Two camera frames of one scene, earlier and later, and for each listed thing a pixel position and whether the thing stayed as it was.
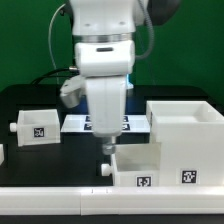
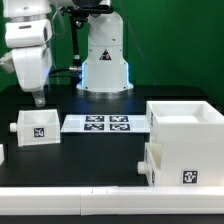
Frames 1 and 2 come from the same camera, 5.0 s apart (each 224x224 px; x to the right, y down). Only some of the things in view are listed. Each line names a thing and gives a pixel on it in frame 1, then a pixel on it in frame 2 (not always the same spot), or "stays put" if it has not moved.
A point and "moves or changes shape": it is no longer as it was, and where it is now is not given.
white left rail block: [2, 158] stays put
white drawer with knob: [37, 127] stays put
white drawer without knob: [135, 165] moves or changes shape
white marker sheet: [80, 123] stays put
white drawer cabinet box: [191, 137] stays put
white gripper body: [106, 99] → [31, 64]
